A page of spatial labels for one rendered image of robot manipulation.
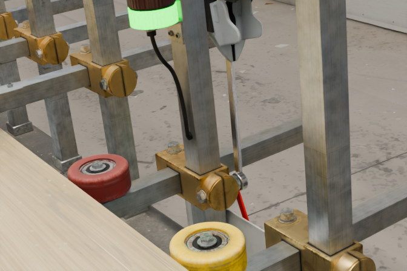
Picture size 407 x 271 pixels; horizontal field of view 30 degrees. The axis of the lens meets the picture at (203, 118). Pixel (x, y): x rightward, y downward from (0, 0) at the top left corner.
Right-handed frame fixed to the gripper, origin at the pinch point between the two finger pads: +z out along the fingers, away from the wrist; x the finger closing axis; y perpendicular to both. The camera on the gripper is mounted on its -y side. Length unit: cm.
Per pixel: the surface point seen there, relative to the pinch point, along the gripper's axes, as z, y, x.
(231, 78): 3.7, 0.9, -0.7
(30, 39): 4.6, -48.0, -10.3
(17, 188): 11.1, -4.6, -31.4
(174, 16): -8.4, 5.2, -11.2
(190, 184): 15.8, 2.7, -10.3
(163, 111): 101, -213, 108
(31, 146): 31, -62, -9
